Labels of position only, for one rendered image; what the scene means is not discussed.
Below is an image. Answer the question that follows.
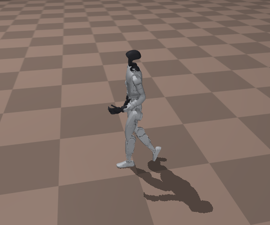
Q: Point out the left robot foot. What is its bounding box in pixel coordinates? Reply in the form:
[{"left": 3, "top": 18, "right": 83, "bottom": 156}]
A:
[{"left": 117, "top": 160, "right": 135, "bottom": 168}]

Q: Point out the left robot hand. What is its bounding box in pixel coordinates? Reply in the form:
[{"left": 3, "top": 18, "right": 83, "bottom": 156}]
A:
[{"left": 108, "top": 105, "right": 127, "bottom": 114}]

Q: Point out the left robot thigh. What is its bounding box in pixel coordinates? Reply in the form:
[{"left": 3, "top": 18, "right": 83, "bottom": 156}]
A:
[{"left": 125, "top": 108, "right": 143, "bottom": 142}]

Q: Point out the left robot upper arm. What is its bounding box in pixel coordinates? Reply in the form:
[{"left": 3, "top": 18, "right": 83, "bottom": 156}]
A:
[{"left": 132, "top": 74, "right": 146, "bottom": 99}]

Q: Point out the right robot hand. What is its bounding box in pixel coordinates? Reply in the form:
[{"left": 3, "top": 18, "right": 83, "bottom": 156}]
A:
[{"left": 124, "top": 95, "right": 131, "bottom": 106}]

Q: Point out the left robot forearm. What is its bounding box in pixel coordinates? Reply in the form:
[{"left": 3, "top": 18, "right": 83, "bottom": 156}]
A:
[{"left": 123, "top": 97, "right": 145, "bottom": 112}]

